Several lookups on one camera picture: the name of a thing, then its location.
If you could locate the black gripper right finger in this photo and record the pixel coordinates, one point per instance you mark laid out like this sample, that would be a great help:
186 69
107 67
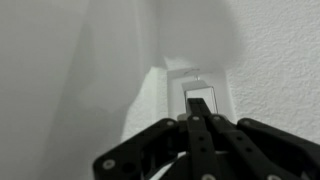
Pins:
253 150

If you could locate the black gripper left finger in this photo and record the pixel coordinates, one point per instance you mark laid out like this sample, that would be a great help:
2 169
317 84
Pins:
196 146

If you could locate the white rocker light switch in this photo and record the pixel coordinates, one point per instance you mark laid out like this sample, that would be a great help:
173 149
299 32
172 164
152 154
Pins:
200 90

